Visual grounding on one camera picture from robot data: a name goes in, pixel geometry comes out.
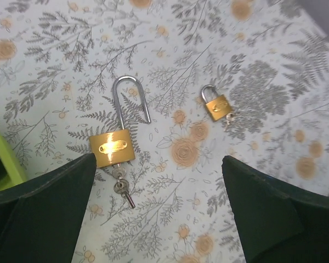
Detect silver keys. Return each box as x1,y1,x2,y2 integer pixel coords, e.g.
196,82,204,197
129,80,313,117
111,164,135,209

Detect green plastic basket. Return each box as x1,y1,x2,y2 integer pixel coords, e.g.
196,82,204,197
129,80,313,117
0,134,27,191

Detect floral table mat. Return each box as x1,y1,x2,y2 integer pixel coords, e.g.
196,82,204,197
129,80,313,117
0,1,329,262

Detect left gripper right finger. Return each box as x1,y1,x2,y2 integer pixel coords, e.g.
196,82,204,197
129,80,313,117
222,156,329,262

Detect small brass padlock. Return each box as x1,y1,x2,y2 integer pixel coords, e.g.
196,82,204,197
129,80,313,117
201,84,232,121

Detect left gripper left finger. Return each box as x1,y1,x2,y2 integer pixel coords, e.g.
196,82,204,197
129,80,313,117
0,153,96,262

